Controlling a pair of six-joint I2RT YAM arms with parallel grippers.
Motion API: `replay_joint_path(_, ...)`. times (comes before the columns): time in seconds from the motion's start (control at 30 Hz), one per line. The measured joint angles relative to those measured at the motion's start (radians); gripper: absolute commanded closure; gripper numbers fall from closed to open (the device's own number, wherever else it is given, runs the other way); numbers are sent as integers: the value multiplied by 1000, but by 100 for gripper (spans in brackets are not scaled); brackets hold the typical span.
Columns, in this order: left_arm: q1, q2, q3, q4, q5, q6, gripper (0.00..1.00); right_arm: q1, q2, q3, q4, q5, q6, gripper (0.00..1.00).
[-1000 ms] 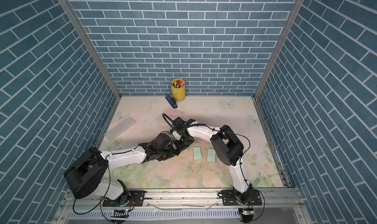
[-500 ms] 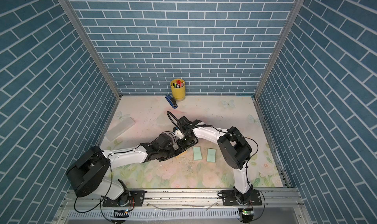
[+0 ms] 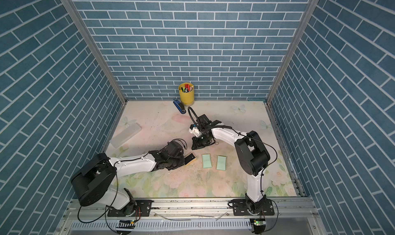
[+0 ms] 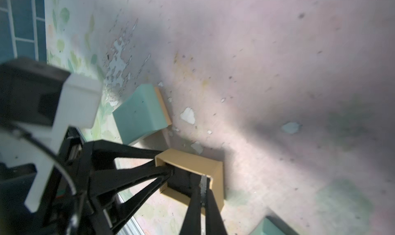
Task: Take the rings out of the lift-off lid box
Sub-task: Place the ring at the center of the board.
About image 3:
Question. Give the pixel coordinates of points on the markers in cup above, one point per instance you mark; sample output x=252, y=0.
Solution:
x=186, y=88

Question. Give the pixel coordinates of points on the blue stapler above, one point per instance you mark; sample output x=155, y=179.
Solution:
x=180, y=106

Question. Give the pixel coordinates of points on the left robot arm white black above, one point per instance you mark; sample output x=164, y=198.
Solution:
x=92, y=183

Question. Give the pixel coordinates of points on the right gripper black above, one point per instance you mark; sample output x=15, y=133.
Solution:
x=195, y=143

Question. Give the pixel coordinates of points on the aluminium front rail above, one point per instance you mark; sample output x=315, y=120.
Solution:
x=198, y=216

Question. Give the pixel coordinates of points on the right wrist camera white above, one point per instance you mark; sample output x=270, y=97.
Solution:
x=194, y=130

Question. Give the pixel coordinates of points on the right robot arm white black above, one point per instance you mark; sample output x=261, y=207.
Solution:
x=251, y=152

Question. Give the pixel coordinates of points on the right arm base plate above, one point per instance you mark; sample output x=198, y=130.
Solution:
x=244, y=207

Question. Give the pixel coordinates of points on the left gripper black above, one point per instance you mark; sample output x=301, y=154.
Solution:
x=181, y=155

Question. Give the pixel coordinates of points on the tan box base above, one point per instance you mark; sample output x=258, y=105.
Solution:
x=189, y=158

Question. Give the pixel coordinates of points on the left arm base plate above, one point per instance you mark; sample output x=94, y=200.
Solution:
x=141, y=208

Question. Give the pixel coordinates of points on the yellow pen cup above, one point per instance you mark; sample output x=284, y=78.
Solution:
x=187, y=98

